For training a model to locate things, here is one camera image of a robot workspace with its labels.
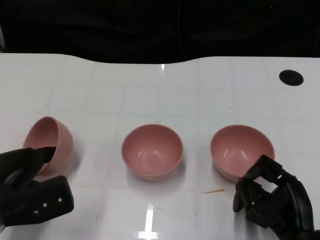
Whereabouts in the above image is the thin orange sliver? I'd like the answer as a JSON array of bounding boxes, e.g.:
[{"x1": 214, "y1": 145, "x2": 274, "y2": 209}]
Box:
[{"x1": 201, "y1": 188, "x2": 225, "y2": 195}]

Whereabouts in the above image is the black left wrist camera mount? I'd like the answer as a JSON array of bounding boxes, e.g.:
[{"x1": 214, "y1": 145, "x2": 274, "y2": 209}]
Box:
[{"x1": 0, "y1": 175, "x2": 75, "y2": 227}]

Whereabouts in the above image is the pink plastic bowl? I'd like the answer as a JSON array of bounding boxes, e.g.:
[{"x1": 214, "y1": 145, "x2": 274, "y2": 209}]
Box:
[
  {"x1": 121, "y1": 123, "x2": 184, "y2": 182},
  {"x1": 23, "y1": 115, "x2": 75, "y2": 176},
  {"x1": 209, "y1": 124, "x2": 276, "y2": 183}
]

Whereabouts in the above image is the black backdrop curtain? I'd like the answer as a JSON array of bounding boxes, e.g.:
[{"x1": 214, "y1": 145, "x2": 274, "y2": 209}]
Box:
[{"x1": 0, "y1": 0, "x2": 320, "y2": 65}]

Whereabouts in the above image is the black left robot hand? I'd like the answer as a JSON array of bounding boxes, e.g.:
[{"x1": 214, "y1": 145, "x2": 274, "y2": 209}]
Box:
[{"x1": 0, "y1": 146, "x2": 57, "y2": 201}]

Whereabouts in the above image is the black round table grommet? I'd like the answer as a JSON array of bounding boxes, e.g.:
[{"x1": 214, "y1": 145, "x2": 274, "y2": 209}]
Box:
[{"x1": 278, "y1": 69, "x2": 305, "y2": 87}]

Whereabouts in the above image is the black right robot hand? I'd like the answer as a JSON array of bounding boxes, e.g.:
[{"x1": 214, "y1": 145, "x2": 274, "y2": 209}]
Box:
[{"x1": 232, "y1": 154, "x2": 315, "y2": 240}]

